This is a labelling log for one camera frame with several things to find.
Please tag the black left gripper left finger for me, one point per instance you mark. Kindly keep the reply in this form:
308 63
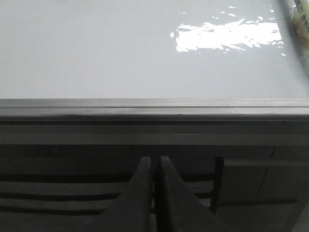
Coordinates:
130 212

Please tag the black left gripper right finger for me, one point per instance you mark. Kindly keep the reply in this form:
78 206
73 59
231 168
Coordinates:
177 209

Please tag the marker pen with taped cap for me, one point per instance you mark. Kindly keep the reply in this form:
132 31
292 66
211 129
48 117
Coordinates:
296 13

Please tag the white whiteboard with grey frame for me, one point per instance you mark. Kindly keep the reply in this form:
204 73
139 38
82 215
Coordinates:
140 60

